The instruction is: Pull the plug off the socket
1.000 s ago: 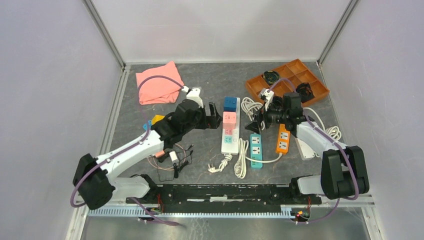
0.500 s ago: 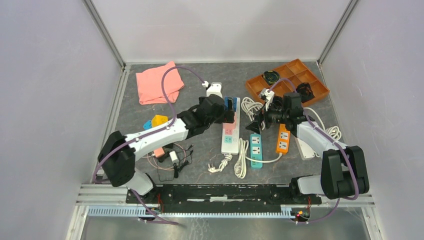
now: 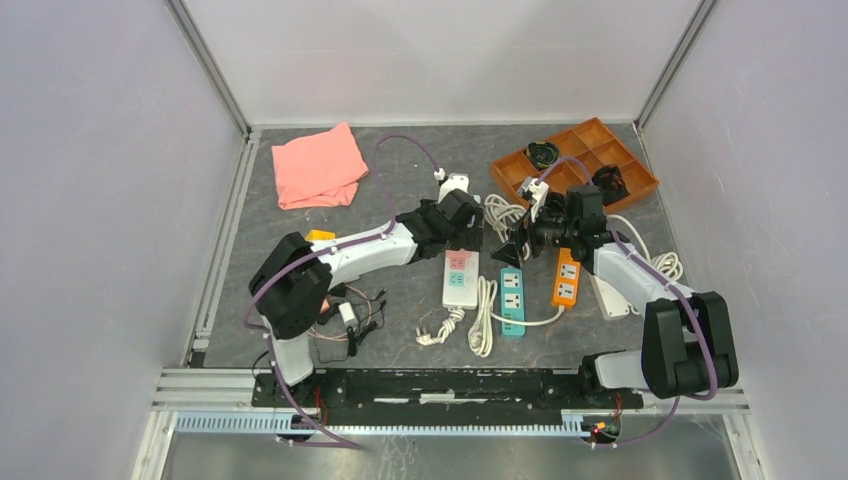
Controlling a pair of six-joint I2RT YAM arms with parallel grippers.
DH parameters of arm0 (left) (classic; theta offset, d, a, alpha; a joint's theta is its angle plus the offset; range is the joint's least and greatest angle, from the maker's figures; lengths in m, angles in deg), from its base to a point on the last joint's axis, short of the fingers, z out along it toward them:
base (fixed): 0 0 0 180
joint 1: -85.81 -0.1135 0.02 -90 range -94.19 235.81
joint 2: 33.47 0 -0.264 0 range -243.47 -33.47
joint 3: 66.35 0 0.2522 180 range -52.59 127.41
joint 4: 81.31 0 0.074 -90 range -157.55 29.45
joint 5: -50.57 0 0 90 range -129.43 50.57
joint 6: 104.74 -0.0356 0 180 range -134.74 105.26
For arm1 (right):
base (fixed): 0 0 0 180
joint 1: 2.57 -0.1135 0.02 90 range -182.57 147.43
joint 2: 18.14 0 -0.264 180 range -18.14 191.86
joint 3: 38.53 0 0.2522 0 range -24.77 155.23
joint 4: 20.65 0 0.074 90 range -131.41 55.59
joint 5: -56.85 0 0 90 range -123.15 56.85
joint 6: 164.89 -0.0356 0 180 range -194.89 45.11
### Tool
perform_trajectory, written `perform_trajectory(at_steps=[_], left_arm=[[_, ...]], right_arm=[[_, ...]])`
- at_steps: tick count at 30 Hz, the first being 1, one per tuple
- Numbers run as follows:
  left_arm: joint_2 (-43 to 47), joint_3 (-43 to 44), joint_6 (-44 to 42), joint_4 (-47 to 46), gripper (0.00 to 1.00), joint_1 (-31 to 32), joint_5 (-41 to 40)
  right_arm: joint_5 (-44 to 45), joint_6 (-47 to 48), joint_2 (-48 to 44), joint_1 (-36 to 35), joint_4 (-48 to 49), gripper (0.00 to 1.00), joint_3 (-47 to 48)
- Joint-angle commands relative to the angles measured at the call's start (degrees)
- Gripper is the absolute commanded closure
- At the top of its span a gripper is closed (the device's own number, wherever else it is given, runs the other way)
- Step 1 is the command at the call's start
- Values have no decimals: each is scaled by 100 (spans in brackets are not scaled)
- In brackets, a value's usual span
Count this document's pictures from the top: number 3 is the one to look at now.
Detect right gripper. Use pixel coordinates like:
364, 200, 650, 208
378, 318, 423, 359
490, 201, 578, 270

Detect white long power strip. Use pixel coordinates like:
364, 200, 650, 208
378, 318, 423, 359
415, 250, 480, 347

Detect yellow cube socket adapter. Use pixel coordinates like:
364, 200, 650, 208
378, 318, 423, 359
305, 229, 336, 242

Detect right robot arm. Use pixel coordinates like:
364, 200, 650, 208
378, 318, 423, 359
492, 178, 739, 408

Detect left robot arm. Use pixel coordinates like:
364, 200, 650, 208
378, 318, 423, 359
244, 189, 484, 408

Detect teal power strip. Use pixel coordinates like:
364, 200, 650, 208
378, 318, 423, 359
500, 267, 526, 338

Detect orange power strip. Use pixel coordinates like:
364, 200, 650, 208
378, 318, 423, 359
551, 248, 581, 309

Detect white small power strip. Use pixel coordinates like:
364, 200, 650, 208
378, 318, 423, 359
590, 275, 631, 321

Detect pink cloth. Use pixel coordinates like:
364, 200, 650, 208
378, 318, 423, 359
271, 122, 369, 210

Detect white usb charger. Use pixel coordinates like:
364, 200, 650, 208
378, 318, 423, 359
337, 302, 359, 329

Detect white coiled cable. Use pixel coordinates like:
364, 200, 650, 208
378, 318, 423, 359
482, 193, 685, 283

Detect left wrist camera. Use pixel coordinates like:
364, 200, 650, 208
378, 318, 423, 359
437, 173, 472, 208

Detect green black coiled strap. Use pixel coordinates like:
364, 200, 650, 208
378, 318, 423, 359
525, 140, 563, 171

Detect white bundled teal-strip cable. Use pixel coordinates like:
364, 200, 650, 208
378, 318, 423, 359
467, 276, 566, 359

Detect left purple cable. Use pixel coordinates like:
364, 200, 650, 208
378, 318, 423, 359
241, 135, 445, 450

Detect black thin cables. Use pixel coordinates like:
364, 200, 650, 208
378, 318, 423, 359
251, 283, 390, 382

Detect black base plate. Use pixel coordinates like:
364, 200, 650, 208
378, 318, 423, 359
251, 368, 644, 427

